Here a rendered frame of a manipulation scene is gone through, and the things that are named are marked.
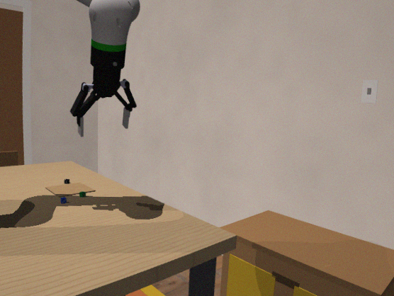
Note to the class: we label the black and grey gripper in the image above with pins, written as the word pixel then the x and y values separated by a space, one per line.
pixel 102 90

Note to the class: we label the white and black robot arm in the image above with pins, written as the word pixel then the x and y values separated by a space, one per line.
pixel 110 23

